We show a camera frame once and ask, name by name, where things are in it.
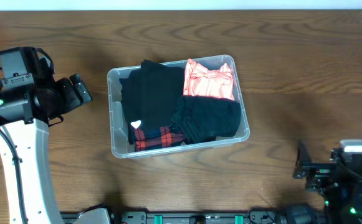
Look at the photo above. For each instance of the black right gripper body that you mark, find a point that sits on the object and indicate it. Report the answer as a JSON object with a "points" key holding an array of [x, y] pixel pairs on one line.
{"points": [[325, 174]]}

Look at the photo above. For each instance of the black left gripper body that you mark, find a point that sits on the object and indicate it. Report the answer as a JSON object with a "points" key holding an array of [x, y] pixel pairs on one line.
{"points": [[80, 89]]}

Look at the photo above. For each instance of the dark teal garment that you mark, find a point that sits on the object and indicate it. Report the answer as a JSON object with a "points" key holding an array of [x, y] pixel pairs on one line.
{"points": [[203, 118]]}

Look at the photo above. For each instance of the coral pink garment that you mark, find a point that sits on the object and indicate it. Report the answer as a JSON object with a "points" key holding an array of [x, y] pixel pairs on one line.
{"points": [[200, 81]]}

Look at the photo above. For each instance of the red navy plaid shirt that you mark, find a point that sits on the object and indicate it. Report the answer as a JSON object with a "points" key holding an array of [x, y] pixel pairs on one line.
{"points": [[166, 136]]}

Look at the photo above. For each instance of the black garment with tag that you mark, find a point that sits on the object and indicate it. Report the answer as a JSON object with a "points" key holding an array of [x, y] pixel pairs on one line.
{"points": [[149, 94]]}

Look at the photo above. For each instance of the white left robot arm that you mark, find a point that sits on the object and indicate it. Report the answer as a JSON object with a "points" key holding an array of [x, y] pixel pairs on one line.
{"points": [[30, 192]]}

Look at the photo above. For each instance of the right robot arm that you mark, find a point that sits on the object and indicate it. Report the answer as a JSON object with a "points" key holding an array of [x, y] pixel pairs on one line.
{"points": [[342, 205]]}

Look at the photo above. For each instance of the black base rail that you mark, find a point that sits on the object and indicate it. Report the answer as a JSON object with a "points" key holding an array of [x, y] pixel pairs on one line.
{"points": [[252, 216]]}

